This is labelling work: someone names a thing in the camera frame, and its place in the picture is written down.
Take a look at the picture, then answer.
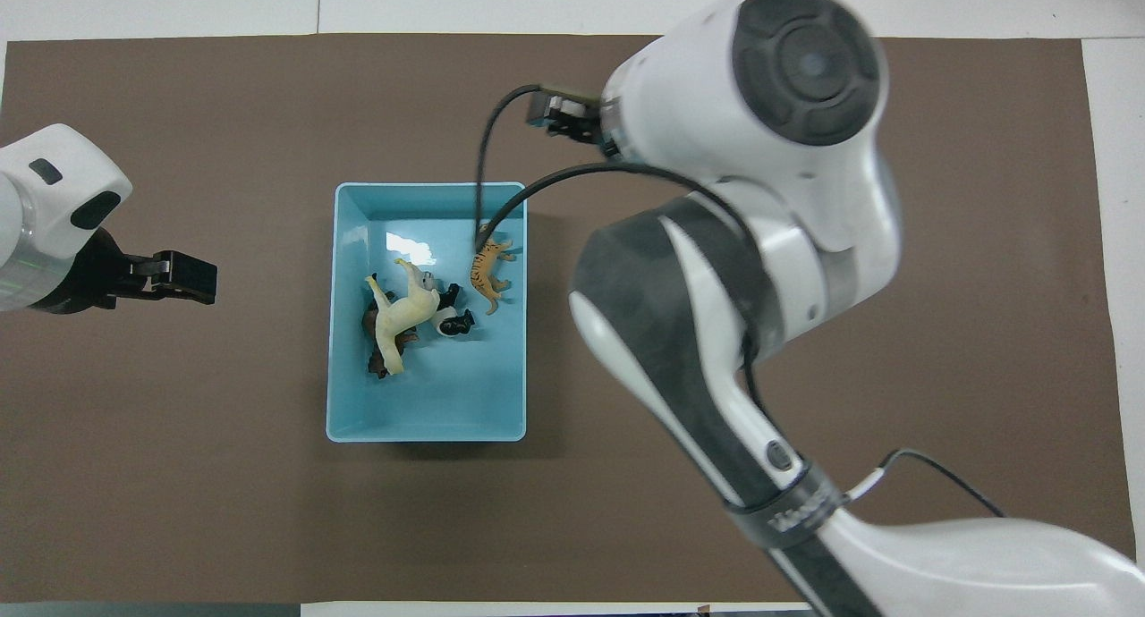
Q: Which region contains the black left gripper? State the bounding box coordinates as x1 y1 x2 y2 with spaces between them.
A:
31 227 219 316

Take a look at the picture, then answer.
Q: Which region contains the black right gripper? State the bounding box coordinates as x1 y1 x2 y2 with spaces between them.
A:
526 84 622 160

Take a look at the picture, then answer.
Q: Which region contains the orange striped tiger toy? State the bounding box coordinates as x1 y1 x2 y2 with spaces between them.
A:
470 238 519 317

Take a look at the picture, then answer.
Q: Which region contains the brown lion toy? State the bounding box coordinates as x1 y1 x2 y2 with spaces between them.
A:
360 299 420 380

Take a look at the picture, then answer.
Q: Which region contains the cream horse toy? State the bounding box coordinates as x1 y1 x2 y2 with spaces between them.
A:
364 258 442 377

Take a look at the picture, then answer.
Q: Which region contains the black and white panda toy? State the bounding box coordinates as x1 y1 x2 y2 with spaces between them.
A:
433 283 478 339

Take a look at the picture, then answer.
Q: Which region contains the light blue plastic storage box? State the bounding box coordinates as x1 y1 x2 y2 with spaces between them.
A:
325 181 528 444

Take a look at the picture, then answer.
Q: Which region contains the brown table mat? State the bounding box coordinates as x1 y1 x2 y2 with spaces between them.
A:
0 33 1124 605

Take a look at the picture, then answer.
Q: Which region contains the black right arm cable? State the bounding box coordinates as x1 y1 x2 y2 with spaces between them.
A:
472 84 1005 521

